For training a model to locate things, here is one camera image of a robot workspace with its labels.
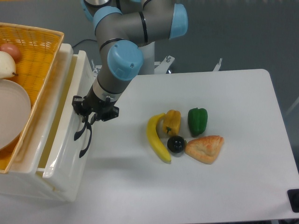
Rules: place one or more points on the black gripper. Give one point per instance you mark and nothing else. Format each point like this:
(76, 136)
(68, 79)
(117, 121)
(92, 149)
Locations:
(104, 109)

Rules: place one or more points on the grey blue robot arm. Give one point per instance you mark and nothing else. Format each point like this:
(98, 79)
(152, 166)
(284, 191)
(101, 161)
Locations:
(121, 27)

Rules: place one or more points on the white plastic drawer cabinet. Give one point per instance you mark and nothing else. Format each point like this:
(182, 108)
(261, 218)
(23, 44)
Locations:
(24, 177)

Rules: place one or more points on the yellow banana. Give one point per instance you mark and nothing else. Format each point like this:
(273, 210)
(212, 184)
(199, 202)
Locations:
(154, 140)

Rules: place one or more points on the yellow bell pepper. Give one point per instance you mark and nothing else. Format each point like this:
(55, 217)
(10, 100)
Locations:
(171, 122)

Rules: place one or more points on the beige round plate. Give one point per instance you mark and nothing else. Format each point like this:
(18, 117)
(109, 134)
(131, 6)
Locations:
(15, 108)

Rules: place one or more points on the yellow woven basket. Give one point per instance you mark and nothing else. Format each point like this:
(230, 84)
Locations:
(39, 47)

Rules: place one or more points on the white pear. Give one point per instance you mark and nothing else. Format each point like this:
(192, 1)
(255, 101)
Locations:
(7, 66)

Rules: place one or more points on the green bell pepper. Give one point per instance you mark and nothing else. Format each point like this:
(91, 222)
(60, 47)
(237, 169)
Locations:
(197, 121)

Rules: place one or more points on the red apple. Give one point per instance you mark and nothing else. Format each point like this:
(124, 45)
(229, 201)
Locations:
(12, 50)

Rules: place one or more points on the golden triangular pastry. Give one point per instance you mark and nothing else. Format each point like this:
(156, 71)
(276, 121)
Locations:
(205, 149)

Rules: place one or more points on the black corner object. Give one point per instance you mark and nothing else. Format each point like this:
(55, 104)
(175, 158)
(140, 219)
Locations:
(293, 195)

